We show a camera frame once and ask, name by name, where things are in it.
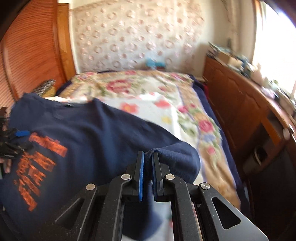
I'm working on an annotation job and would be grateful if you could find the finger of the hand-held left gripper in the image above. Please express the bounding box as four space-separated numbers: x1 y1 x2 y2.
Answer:
0 142 35 160
0 125 30 142

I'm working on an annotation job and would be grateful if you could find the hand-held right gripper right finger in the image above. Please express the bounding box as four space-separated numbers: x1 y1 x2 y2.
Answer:
151 152 270 241

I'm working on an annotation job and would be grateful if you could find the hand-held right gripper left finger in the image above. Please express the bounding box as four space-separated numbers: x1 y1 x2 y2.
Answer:
35 151 145 241

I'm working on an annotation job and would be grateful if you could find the navy sweatshirt with orange print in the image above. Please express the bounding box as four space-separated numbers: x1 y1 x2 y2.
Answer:
0 93 201 241

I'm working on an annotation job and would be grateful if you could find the person's left hand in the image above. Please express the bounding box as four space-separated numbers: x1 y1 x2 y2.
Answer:
0 159 11 175

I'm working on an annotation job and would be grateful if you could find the dark patterned folded quilt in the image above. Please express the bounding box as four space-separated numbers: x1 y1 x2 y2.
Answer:
33 79 57 98

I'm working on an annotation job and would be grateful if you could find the louvred wooden wardrobe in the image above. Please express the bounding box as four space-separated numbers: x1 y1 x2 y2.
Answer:
0 0 77 109

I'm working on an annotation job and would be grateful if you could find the floral plush blanket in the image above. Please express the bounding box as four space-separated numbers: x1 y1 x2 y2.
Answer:
55 70 243 209

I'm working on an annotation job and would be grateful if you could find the dark blue bed cover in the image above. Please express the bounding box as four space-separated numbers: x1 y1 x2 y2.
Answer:
191 74 245 193

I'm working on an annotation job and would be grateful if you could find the long wooden cabinet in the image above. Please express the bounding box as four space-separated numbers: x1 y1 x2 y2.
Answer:
202 56 296 209

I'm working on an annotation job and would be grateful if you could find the blue packet box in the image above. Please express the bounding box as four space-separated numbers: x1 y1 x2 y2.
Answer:
145 58 166 70

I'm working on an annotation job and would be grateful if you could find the cardboard box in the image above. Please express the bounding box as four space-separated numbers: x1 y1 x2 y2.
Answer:
217 50 241 67

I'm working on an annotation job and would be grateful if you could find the stack of papers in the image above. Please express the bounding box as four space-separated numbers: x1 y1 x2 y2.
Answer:
206 41 232 58

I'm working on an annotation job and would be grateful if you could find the window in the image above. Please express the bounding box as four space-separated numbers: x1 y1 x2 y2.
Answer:
252 0 296 93

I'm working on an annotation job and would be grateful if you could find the circle pattern wall curtain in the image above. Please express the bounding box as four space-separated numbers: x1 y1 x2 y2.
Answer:
72 0 210 75

